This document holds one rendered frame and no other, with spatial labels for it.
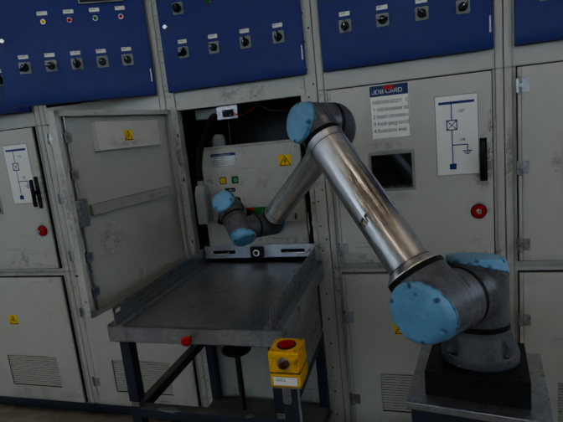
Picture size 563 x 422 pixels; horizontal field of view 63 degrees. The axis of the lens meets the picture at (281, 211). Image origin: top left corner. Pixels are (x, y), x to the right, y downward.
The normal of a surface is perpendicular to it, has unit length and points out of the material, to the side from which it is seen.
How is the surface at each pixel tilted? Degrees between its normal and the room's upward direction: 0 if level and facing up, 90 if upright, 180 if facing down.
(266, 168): 90
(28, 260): 90
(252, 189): 90
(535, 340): 90
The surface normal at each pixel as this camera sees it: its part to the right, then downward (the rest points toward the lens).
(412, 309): -0.74, 0.19
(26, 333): -0.26, 0.20
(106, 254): 0.91, -0.02
